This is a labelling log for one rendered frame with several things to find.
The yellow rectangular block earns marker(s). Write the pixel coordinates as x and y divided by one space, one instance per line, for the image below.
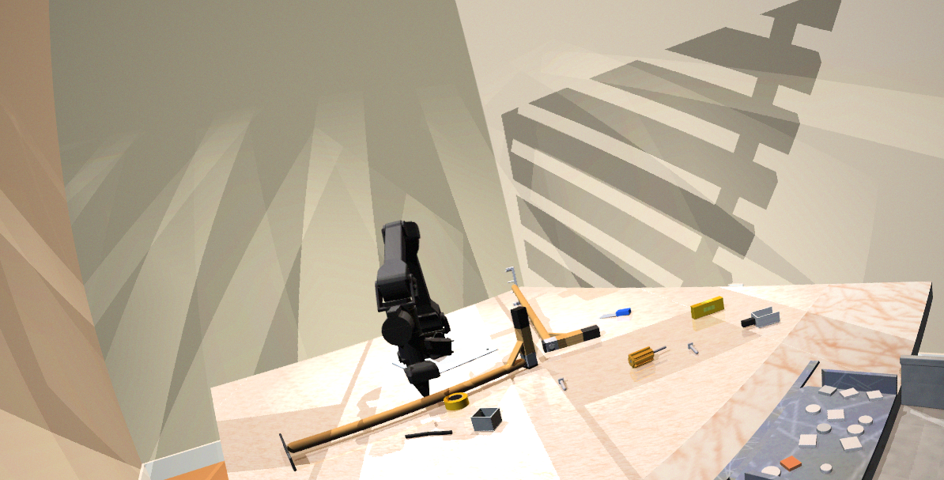
707 307

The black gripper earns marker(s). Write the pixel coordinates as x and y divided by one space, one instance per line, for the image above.
418 370

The black thin bar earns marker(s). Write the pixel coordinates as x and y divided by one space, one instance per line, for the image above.
429 433

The orange square tile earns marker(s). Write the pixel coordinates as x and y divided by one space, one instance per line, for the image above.
790 463

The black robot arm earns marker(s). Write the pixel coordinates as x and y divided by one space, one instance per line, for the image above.
401 278

